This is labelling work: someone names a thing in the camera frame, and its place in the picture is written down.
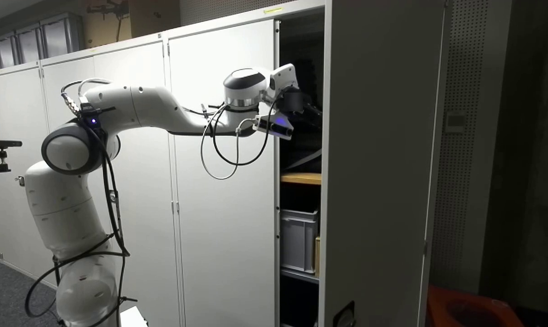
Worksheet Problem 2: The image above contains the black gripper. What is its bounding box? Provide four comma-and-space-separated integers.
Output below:
277, 85, 324, 128

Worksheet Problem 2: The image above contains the grey cabinet door perforated inside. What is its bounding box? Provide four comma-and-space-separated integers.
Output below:
318, 0, 449, 327

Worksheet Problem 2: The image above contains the plain grey cabinet door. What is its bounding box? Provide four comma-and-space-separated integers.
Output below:
166, 16, 284, 327

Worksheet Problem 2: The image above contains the grey end cabinet door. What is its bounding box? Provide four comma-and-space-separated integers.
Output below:
0, 63, 48, 279

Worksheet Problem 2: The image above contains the wooden cabinet shelf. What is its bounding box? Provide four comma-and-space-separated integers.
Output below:
280, 170, 324, 186

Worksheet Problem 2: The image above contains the grey plastic storage box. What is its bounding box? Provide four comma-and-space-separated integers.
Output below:
280, 206, 320, 275

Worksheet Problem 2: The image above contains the perforated grey panel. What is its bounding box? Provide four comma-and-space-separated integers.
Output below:
431, 0, 514, 294

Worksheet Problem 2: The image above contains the orange bin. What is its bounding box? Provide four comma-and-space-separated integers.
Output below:
427, 285, 529, 327

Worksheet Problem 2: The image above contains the dark window row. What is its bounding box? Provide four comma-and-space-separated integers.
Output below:
0, 12, 86, 74

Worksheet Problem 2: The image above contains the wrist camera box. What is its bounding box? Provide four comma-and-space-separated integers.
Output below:
251, 112, 296, 141

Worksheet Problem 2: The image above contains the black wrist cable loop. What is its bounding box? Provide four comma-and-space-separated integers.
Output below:
209, 103, 275, 168

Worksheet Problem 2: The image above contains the white wrist cable loop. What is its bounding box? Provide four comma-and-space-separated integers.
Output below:
198, 112, 246, 183

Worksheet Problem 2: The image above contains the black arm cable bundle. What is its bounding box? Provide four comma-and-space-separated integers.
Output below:
24, 76, 133, 327

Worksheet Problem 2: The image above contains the black door lock handle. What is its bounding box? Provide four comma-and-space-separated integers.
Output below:
333, 299, 358, 327

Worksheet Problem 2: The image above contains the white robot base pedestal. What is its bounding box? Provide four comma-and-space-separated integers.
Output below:
120, 304, 151, 327

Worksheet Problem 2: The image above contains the black camera stand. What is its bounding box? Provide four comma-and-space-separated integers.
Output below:
0, 137, 24, 176

